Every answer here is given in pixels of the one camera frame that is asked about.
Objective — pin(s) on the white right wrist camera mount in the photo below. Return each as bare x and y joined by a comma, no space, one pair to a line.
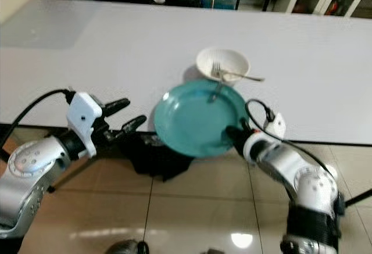
276,126

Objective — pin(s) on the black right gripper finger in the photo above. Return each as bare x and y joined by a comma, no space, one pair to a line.
233,133

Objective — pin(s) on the black object under table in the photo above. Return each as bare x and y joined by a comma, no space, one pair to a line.
160,164

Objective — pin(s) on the black table leg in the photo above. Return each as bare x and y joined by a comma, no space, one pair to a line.
70,175

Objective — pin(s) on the white ceramic bowl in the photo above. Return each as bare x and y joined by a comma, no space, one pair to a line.
232,60

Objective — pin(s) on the dark grey robot foot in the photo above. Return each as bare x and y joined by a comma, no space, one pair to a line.
125,247

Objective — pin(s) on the teal round plate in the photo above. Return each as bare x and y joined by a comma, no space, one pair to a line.
197,123

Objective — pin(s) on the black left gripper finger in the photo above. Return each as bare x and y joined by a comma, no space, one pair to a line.
132,124
115,106

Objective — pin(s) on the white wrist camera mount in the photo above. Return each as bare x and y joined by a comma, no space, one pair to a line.
276,126
85,120

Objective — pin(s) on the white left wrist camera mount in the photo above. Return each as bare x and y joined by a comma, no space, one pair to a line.
85,120

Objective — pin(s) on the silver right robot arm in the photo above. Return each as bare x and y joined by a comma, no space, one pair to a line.
308,190

